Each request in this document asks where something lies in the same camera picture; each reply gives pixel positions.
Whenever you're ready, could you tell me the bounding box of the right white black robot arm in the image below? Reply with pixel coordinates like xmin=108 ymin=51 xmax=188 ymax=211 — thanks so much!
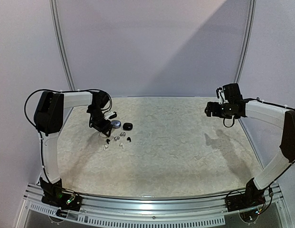
xmin=205 ymin=83 xmax=295 ymax=191

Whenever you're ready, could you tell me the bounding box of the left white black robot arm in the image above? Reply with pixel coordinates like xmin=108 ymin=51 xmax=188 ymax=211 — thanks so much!
xmin=34 ymin=89 xmax=113 ymax=185

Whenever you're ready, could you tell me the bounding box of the blue oval charging case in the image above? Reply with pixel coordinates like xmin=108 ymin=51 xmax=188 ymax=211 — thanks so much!
xmin=111 ymin=120 xmax=122 ymax=129

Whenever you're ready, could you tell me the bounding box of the black charging case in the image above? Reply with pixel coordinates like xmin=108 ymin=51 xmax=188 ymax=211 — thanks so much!
xmin=123 ymin=123 xmax=133 ymax=131

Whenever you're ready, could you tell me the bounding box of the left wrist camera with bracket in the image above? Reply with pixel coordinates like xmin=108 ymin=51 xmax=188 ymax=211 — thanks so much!
xmin=104 ymin=111 xmax=117 ymax=120

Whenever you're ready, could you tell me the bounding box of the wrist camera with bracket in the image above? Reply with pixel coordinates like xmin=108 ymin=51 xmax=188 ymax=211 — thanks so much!
xmin=216 ymin=87 xmax=227 ymax=105
xmin=104 ymin=111 xmax=117 ymax=120

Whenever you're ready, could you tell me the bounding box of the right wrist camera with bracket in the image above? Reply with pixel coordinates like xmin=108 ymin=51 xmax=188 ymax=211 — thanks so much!
xmin=216 ymin=87 xmax=227 ymax=105

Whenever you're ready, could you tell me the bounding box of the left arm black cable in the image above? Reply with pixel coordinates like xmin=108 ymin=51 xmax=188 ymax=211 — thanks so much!
xmin=24 ymin=88 xmax=112 ymax=129

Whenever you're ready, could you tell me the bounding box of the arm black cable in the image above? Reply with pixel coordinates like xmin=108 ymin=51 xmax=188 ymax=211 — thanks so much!
xmin=222 ymin=97 xmax=295 ymax=164
xmin=24 ymin=88 xmax=112 ymax=129

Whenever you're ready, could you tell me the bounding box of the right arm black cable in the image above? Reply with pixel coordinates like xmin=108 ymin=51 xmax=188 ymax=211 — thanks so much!
xmin=222 ymin=97 xmax=295 ymax=164

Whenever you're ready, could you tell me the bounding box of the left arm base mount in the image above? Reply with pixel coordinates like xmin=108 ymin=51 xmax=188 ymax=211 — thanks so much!
xmin=41 ymin=187 xmax=83 ymax=211

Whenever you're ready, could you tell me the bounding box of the right aluminium frame post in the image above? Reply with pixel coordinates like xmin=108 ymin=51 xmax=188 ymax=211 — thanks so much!
xmin=234 ymin=0 xmax=256 ymax=83

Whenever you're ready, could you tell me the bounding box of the aluminium frame post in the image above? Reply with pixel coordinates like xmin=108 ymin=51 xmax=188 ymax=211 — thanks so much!
xmin=234 ymin=0 xmax=256 ymax=83
xmin=49 ymin=0 xmax=76 ymax=90

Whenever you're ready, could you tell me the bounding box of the aluminium front rail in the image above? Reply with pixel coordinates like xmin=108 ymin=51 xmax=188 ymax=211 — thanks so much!
xmin=17 ymin=184 xmax=292 ymax=228

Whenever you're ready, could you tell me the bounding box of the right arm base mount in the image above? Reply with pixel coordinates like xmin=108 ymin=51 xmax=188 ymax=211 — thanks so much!
xmin=225 ymin=188 xmax=274 ymax=215

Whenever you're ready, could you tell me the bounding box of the left aluminium frame post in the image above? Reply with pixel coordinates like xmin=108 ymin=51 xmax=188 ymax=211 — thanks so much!
xmin=49 ymin=0 xmax=76 ymax=90

